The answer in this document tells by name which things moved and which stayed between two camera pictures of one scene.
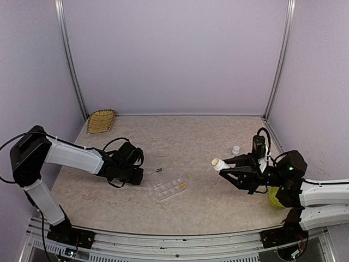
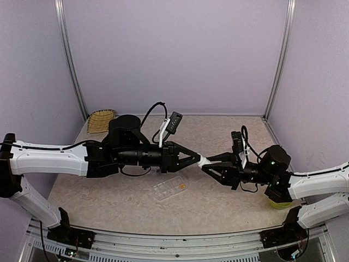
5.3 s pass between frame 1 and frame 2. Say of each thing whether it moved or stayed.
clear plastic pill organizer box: stayed
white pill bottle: moved
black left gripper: moved
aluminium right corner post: stayed
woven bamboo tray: stayed
